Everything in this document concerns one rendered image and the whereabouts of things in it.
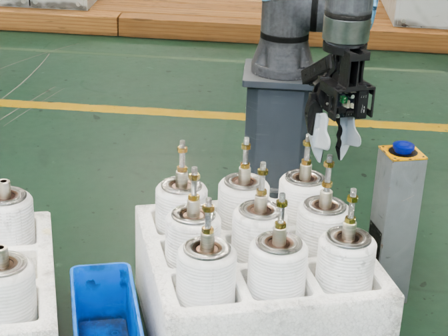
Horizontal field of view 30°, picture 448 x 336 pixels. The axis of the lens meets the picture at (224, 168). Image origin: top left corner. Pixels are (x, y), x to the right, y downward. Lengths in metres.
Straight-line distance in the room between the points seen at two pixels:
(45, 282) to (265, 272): 0.35
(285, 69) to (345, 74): 0.65
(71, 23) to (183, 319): 2.33
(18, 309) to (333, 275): 0.50
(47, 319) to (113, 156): 1.06
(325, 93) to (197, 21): 2.06
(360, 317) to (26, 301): 0.52
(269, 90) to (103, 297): 0.68
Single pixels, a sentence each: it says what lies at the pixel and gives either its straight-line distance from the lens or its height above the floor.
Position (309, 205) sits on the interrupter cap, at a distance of 1.48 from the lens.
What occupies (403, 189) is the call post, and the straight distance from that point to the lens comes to 1.58.
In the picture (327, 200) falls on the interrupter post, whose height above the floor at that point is 0.27.
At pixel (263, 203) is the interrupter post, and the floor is 0.27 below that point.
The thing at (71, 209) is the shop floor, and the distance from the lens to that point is 2.01.
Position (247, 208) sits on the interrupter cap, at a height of 0.25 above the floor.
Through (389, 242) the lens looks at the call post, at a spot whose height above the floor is 0.14.
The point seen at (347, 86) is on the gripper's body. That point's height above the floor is 0.49.
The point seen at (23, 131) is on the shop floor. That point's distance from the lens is 2.49.
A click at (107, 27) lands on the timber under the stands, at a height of 0.04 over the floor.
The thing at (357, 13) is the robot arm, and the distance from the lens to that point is 1.32.
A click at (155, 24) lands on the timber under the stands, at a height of 0.06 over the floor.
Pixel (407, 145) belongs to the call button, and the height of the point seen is 0.33.
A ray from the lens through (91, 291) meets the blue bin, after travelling 1.57.
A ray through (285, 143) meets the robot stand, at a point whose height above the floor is 0.14.
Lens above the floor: 0.90
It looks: 24 degrees down
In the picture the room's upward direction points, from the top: 2 degrees clockwise
